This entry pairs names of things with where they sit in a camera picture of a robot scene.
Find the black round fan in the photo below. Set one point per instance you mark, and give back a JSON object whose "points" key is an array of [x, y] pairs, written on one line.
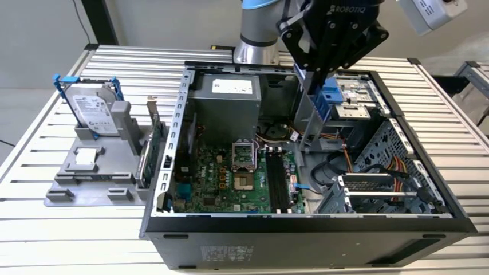
{"points": [[274, 130]]}

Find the silver metal drive cage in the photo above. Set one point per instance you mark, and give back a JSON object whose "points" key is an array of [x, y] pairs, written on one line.
{"points": [[351, 111]]}

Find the green motherboard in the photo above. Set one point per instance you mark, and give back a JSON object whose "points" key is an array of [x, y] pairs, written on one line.
{"points": [[237, 200]]}

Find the black table corner cap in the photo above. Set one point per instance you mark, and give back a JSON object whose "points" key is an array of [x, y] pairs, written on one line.
{"points": [[414, 61], [91, 47]]}

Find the CPU socket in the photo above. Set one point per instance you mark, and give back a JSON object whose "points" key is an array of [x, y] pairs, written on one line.
{"points": [[245, 182]]}

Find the silver CPU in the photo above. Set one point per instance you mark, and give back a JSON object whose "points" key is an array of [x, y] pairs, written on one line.
{"points": [[86, 157]]}

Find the blue expansion slot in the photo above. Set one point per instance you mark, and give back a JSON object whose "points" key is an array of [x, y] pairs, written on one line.
{"points": [[185, 192]]}

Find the hard disk in blue carrier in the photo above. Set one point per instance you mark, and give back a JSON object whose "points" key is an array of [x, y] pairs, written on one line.
{"points": [[94, 110]]}

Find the black open PC case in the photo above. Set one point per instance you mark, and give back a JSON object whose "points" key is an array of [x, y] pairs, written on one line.
{"points": [[306, 246]]}

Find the grey plastic parts rack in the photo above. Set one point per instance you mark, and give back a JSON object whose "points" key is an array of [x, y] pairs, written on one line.
{"points": [[115, 163]]}

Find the black vertical post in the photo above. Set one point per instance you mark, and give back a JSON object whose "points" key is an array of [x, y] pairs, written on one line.
{"points": [[102, 23]]}

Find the blue plastic drive latch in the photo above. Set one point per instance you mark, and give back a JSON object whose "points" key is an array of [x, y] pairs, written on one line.
{"points": [[337, 96]]}

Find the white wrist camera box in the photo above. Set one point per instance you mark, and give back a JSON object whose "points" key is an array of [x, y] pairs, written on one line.
{"points": [[428, 17]]}

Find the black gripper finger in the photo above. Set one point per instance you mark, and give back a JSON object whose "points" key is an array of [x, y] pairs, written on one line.
{"points": [[298, 46], [363, 43]]}

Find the grey power supply unit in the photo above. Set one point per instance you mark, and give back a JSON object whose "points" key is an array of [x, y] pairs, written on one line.
{"points": [[226, 120]]}

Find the black RAM slot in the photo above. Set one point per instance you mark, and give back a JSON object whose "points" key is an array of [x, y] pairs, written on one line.
{"points": [[275, 180], [271, 180], [281, 180]]}

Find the grey metal side table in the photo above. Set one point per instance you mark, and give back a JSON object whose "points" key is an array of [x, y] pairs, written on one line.
{"points": [[474, 94]]}

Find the metal disk bay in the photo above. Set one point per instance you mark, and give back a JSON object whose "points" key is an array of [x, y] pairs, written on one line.
{"points": [[367, 182]]}

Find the green graphics card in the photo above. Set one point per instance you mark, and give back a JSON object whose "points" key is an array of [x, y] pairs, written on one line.
{"points": [[153, 151]]}

